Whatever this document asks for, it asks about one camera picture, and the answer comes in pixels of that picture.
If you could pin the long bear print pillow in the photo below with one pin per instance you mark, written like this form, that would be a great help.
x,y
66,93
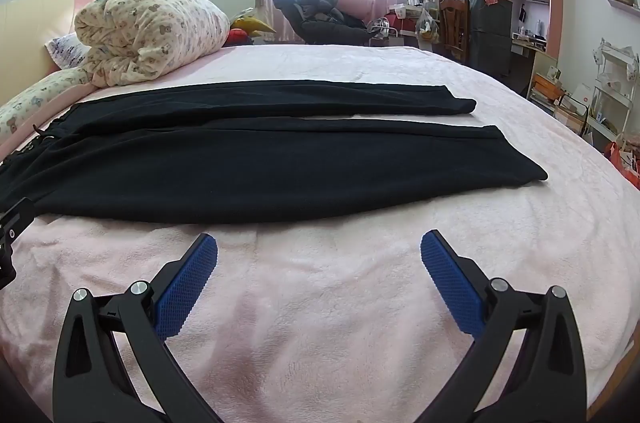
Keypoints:
x,y
30,103

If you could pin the white rack cart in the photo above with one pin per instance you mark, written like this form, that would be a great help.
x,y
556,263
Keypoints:
x,y
612,88

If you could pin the dark cabinet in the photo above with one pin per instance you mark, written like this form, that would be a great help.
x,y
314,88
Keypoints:
x,y
490,33

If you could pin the rolled bear print quilt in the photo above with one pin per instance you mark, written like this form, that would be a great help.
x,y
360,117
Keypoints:
x,y
150,28

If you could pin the pile of dark clothes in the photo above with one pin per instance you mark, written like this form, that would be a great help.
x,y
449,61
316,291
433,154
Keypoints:
x,y
320,28

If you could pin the cardboard box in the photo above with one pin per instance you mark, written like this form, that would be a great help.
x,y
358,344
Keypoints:
x,y
570,115

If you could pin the black pants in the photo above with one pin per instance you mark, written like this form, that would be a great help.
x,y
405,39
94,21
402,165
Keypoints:
x,y
250,168

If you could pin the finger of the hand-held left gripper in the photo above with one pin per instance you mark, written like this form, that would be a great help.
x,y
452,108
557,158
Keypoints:
x,y
12,223

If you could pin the pink fleece blanket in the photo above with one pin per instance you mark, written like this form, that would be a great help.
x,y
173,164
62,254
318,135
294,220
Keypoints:
x,y
320,303

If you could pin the pink and yellow headboard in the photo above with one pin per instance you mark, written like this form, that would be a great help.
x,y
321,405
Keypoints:
x,y
30,18

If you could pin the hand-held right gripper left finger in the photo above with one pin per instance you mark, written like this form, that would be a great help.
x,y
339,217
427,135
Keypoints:
x,y
187,283

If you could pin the purple print pillow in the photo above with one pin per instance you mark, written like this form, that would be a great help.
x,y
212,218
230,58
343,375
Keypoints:
x,y
67,50

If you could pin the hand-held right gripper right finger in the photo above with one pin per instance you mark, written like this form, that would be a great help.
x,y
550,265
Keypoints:
x,y
452,283

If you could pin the pink bookshelf desk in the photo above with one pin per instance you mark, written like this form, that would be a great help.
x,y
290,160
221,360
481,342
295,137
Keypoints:
x,y
554,3

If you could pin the pink rolled bolster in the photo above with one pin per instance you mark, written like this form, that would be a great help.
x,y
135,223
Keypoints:
x,y
352,0

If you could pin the yellow plush toy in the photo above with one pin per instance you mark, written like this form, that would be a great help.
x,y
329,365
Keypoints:
x,y
252,25

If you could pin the clear plastic bag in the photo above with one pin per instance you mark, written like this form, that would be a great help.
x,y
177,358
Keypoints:
x,y
426,25

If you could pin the wooden chair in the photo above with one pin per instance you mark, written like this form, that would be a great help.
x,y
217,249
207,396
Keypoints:
x,y
454,28

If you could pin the red plush toy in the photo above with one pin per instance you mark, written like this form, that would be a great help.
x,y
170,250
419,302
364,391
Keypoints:
x,y
236,37

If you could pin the red bag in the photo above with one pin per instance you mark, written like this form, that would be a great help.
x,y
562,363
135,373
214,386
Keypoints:
x,y
622,163

